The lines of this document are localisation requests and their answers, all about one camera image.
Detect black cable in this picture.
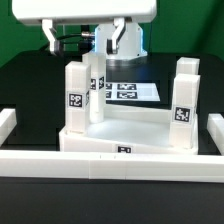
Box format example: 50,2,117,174
56,31,98,48

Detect fiducial marker sheet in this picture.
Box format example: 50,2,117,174
106,82,160,102

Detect white U-shaped boundary fence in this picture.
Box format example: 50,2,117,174
0,109,224,183

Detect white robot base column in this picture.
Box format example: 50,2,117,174
95,23,148,66

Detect white desk top tray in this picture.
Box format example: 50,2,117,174
59,104,198,155

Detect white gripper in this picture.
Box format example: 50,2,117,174
12,0,157,56

